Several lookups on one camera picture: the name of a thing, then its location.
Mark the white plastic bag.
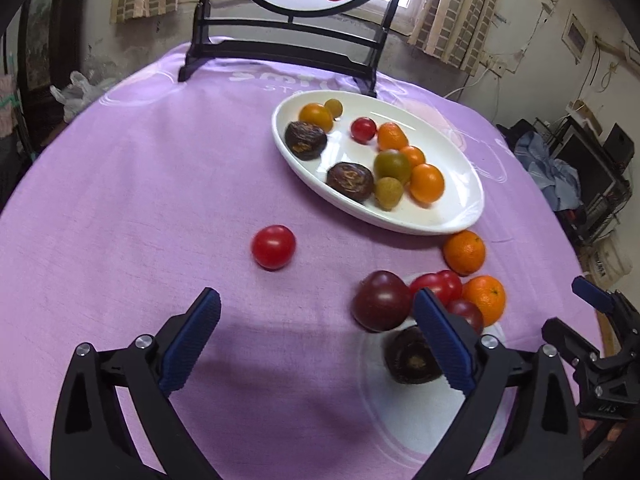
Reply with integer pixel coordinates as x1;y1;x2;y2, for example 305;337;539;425
50;71;108;123

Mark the white cable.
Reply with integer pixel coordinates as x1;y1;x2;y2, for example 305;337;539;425
442;60;493;98

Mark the purple tablecloth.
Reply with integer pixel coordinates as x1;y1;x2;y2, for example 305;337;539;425
0;40;608;480

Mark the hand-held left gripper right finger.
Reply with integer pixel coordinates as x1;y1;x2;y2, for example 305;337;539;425
412;288;586;480

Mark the yellowish orange kumquat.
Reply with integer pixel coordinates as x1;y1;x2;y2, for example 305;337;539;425
299;103;335;132

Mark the dark purple tomato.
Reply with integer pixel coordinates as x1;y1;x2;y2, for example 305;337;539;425
351;270;413;333
446;300;484;336

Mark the dark wooden cabinet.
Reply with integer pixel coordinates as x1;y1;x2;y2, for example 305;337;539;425
17;0;113;111

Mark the white wall box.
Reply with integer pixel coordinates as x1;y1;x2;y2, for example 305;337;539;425
562;12;591;63

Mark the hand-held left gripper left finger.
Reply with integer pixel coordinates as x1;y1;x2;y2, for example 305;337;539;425
50;287;223;480

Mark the orange mandarin with green underside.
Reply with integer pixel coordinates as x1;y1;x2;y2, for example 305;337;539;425
374;150;413;184

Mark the dark brown water chestnut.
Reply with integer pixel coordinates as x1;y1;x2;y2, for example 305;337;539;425
285;121;328;162
384;326;445;385
326;162;375;204

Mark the white oval plate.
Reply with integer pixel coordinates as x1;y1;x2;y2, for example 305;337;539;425
271;90;485;236

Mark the black-framed persimmon painting screen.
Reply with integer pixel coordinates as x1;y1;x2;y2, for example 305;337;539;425
177;0;403;98

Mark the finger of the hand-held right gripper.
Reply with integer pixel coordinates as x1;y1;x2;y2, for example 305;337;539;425
541;316;603;368
571;276;640;341

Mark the red cherry tomato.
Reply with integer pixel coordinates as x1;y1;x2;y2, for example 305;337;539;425
251;225;297;271
350;117;377;143
436;270;463;303
410;273;448;306

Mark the black monitor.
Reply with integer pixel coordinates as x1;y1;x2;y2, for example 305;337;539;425
550;122;631;211

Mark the white sack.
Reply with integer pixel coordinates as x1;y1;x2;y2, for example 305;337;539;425
582;240;633;288

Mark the blue cloth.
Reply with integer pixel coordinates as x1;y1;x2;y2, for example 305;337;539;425
515;132;583;211

